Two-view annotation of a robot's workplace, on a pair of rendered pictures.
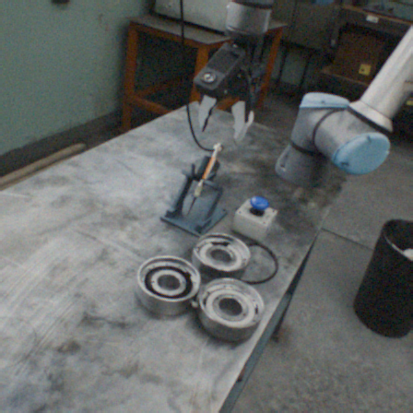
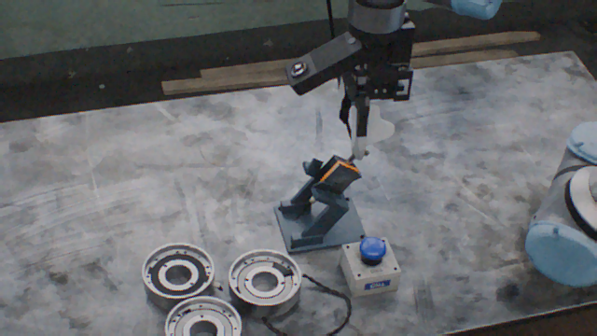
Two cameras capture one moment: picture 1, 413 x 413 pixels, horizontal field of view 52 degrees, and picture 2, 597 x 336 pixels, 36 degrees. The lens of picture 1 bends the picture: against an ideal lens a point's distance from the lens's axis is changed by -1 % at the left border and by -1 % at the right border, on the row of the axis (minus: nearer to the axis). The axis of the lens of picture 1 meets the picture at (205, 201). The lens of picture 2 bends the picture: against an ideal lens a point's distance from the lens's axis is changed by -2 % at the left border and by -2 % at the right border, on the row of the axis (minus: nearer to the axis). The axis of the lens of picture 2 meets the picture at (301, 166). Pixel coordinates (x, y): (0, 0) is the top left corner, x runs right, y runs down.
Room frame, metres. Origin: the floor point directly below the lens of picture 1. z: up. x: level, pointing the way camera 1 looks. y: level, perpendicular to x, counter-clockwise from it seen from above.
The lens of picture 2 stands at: (0.09, -0.75, 1.89)
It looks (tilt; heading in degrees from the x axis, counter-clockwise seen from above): 43 degrees down; 50
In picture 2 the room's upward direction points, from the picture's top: 4 degrees clockwise
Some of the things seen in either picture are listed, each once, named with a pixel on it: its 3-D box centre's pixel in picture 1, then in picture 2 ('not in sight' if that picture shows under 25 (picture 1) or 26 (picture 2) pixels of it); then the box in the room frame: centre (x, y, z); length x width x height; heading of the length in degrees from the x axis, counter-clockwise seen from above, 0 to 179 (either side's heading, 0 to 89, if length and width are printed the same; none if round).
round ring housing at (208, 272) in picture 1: (220, 258); (264, 285); (0.62, -0.05, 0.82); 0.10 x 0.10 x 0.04
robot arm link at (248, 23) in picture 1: (246, 17); (376, 7); (0.81, 0.00, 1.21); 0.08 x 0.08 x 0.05
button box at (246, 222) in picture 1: (255, 218); (373, 266); (0.77, -0.11, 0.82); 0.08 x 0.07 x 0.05; 158
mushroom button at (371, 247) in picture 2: (257, 209); (371, 256); (0.76, -0.11, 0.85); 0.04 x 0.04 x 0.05
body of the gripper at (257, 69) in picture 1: (240, 63); (376, 57); (0.82, -0.01, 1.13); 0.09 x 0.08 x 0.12; 156
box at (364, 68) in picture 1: (359, 54); not in sight; (4.07, -1.09, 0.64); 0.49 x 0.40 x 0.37; 73
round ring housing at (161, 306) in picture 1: (168, 286); (178, 278); (0.52, 0.03, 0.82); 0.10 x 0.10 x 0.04
